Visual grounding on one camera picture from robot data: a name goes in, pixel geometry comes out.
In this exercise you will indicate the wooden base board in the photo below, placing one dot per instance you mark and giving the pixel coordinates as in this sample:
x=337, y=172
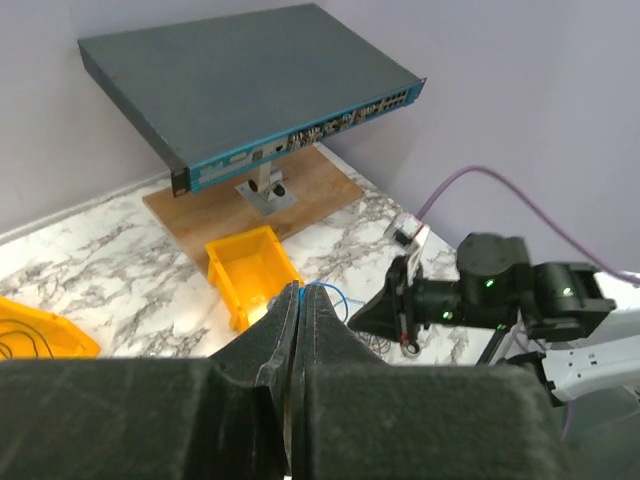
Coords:
x=314, y=189

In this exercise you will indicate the metal switch stand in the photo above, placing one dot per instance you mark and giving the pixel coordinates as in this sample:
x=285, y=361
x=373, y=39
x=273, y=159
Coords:
x=266, y=192

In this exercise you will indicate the blue network switch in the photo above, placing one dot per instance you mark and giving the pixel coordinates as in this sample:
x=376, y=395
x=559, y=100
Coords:
x=215, y=98

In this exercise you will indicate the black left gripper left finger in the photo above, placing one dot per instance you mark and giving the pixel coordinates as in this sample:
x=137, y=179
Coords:
x=217, y=417

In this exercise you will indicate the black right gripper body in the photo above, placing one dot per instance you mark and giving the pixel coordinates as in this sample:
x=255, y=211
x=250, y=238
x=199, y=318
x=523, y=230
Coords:
x=495, y=280

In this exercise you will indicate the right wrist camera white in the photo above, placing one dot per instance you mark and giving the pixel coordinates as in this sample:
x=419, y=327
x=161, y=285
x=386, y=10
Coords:
x=411, y=235

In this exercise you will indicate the silver ratchet wrench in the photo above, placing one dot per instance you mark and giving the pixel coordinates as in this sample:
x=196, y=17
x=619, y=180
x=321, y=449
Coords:
x=410, y=348

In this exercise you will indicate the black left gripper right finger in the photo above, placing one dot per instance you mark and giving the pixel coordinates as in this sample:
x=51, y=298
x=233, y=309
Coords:
x=360, y=418

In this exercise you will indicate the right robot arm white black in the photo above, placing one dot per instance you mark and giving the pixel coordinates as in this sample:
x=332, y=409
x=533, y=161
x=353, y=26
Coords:
x=568, y=305

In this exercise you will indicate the yellow bin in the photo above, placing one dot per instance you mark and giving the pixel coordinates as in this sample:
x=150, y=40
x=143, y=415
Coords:
x=249, y=269
x=28, y=333

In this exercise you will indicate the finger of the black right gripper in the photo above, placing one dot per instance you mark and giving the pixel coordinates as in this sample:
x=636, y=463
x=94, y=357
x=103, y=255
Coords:
x=381, y=316

